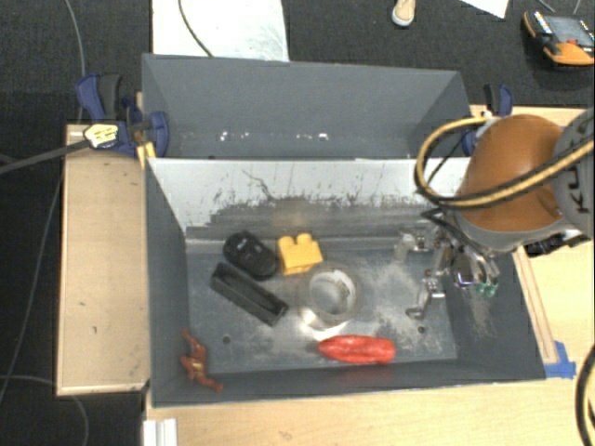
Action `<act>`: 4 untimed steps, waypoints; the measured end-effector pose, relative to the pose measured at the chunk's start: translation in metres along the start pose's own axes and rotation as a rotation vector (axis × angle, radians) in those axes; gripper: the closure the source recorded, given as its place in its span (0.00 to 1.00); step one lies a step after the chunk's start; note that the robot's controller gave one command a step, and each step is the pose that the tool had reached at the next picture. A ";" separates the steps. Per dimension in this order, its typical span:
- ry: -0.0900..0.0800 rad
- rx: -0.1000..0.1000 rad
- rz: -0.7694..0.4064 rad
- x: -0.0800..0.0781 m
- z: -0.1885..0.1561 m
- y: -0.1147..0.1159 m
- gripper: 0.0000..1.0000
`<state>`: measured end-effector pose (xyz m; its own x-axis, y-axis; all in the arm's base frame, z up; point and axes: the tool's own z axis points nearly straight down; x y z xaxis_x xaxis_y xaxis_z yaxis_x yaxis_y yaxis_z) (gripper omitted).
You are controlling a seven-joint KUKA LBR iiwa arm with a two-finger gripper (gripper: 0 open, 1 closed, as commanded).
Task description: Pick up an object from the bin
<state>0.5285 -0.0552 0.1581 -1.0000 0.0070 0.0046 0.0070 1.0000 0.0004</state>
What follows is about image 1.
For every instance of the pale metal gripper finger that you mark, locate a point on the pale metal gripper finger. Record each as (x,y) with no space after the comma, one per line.
(428,293)
(415,243)

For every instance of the red toy pepper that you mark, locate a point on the red toy pepper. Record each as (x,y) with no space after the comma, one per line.
(357,349)

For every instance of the clear glass cup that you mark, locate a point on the clear glass cup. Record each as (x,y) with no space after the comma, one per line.
(331,295)

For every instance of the yellow toy building block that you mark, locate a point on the yellow toy building block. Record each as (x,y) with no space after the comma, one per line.
(298,254)

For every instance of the black oval device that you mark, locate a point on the black oval device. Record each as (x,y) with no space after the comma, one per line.
(250,254)

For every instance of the black rectangular tray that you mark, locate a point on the black rectangular tray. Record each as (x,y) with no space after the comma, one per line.
(246,293)

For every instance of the grey metal bin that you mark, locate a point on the grey metal bin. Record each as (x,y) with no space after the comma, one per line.
(288,105)

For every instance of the red toy figure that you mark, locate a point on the red toy figure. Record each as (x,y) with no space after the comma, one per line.
(197,359)

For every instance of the black cylinder on white bracket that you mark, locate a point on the black cylinder on white bracket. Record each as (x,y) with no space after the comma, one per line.
(548,245)

